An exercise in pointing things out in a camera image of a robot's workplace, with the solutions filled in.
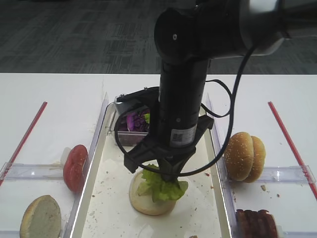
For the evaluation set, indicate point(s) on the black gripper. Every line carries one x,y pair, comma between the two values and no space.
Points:
171,157

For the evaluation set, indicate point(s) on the green lettuce leaf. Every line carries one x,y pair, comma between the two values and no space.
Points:
160,190

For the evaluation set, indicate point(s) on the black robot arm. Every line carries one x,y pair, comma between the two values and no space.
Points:
186,40

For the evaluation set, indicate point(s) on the green lettuce in container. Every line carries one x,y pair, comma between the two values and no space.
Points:
147,117

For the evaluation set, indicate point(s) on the stack of meat patties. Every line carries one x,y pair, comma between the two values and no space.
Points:
256,224

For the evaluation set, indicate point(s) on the tomato slices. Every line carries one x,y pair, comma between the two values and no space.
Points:
73,168

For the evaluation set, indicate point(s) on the bun bottom on tray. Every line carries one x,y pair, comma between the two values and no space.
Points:
144,204

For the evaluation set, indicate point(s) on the clear right long tray guide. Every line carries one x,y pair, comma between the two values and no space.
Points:
222,189

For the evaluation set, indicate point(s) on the clear long tray guide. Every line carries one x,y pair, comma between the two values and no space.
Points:
222,189
75,225

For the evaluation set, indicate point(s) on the clear plastic salad container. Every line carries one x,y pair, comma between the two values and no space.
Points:
114,118

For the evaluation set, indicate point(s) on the purple cabbage leaves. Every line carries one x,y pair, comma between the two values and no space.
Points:
133,128

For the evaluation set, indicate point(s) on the front sesame bun top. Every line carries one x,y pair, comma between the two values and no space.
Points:
239,156

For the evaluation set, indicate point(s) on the sesame bun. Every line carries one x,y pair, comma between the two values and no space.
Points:
239,156
258,161

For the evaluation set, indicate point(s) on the metal tray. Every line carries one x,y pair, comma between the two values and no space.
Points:
200,212

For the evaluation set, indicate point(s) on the rear sesame bun top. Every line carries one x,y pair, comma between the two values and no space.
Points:
258,161

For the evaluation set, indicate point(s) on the white left pusher block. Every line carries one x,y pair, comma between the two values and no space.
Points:
64,155

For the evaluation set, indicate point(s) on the clear left long tray guide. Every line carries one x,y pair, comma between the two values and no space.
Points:
75,225

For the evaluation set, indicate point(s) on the right red strip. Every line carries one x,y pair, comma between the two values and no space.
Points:
294,150

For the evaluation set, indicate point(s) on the red strip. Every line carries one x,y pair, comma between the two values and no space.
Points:
22,142
294,150

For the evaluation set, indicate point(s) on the left bun half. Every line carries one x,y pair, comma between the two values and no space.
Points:
41,219

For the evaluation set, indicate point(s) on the left red strip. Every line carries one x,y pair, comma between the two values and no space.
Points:
22,142

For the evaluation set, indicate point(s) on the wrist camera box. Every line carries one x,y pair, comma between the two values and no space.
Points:
145,98

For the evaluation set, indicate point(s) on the clear right upper divider rail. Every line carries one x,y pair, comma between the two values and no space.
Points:
291,175

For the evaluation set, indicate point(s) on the clear divider rail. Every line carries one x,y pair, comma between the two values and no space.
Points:
16,171
291,175

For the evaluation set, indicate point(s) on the clear left upper divider rail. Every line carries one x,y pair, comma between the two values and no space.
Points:
16,171

